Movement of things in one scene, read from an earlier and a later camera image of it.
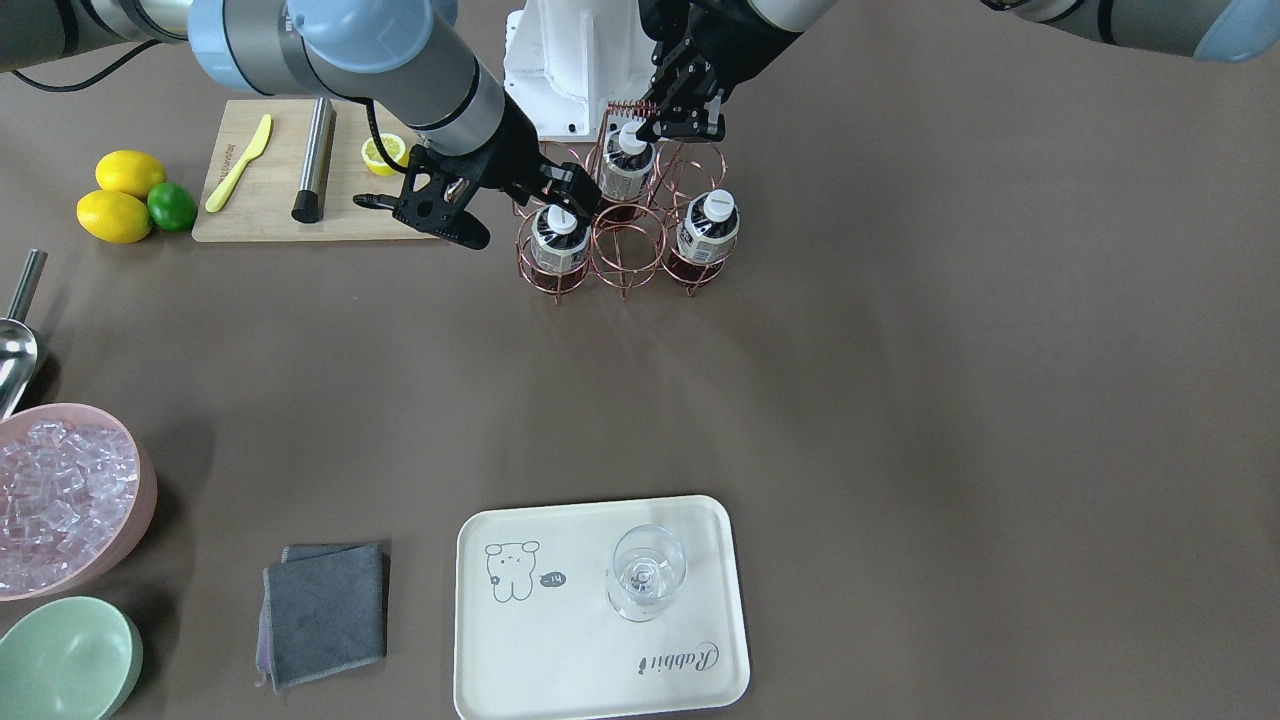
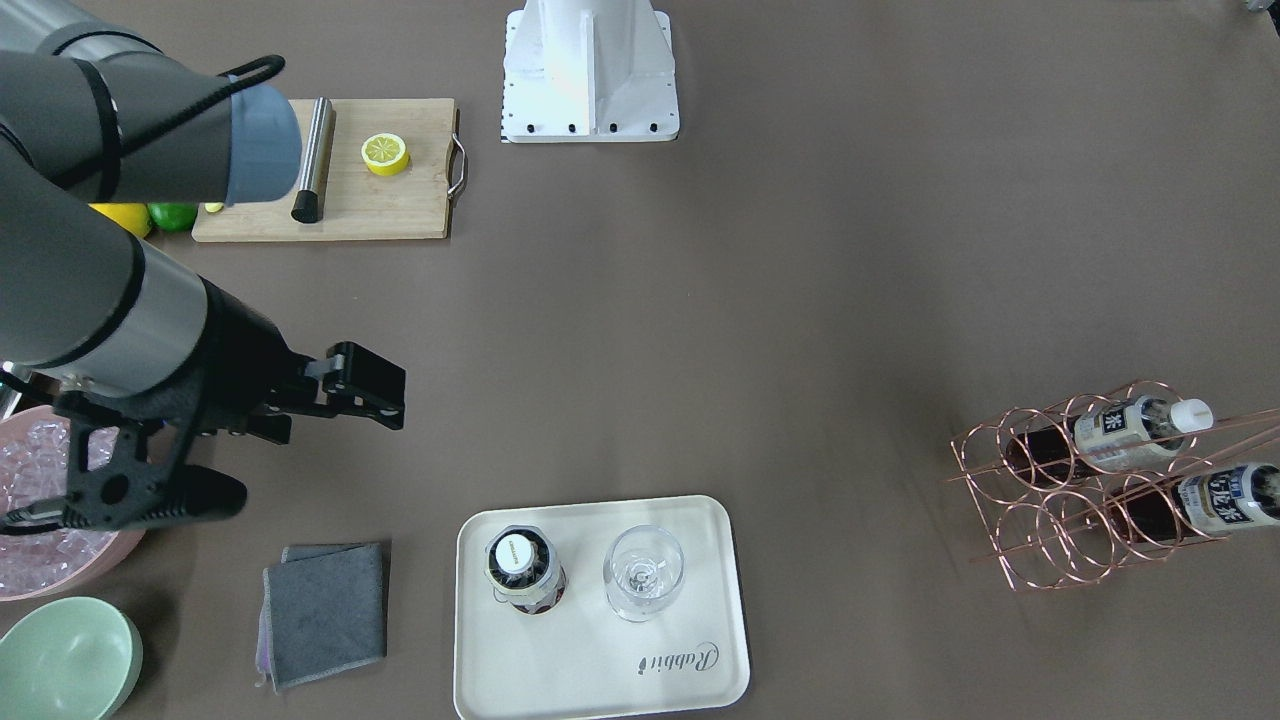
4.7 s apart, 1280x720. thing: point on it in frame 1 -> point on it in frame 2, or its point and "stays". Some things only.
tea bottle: x=709 y=227 -> x=1206 y=502
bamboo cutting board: x=259 y=207 stays
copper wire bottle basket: x=626 y=209 -> x=1083 y=487
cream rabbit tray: x=597 y=608 stays
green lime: x=171 y=206 stays
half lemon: x=393 y=145 stays
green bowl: x=69 y=658 stays
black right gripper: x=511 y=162 -> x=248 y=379
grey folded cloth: x=323 y=609 stays
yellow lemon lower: x=113 y=217 stays
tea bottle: x=628 y=164 -> x=1103 y=438
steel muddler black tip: x=310 y=203 stays
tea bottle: x=560 y=247 -> x=521 y=564
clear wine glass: x=647 y=565 stays
